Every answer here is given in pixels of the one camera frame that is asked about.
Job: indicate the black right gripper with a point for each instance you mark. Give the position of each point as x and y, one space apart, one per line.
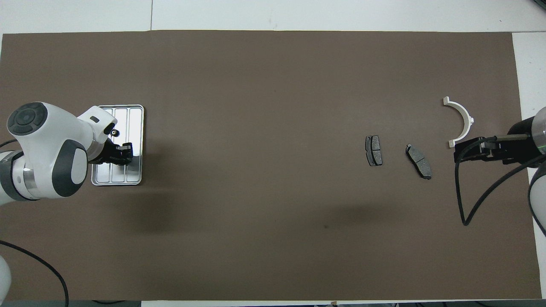
518 149

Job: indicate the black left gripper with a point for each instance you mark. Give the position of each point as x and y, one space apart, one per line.
104 154

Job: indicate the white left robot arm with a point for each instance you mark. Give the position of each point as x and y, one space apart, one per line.
47 136

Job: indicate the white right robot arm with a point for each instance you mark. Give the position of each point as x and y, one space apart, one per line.
538 192

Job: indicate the silver metal tray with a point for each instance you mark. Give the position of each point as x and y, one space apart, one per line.
136 123

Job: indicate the tapered dark brake pad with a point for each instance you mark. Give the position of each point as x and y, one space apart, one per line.
419 162

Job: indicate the rectangular dark brake pad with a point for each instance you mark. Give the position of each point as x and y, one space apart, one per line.
374 151

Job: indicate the brown table mat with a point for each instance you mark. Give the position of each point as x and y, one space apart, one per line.
273 128

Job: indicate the white semicircular bracket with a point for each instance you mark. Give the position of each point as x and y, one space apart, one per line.
468 123

